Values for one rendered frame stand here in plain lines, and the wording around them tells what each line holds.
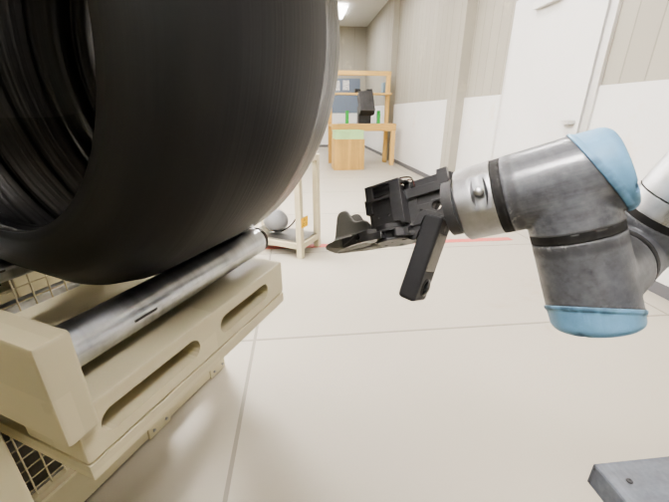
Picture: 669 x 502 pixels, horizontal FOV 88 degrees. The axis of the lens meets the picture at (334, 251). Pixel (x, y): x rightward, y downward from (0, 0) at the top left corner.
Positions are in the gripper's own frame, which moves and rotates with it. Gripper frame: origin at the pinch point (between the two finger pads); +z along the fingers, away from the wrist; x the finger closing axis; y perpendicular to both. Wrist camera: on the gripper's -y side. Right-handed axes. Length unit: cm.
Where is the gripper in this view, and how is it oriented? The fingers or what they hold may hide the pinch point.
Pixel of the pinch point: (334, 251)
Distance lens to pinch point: 54.9
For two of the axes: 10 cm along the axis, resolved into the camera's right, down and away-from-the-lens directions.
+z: -8.1, 1.8, 5.5
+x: -5.7, -0.6, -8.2
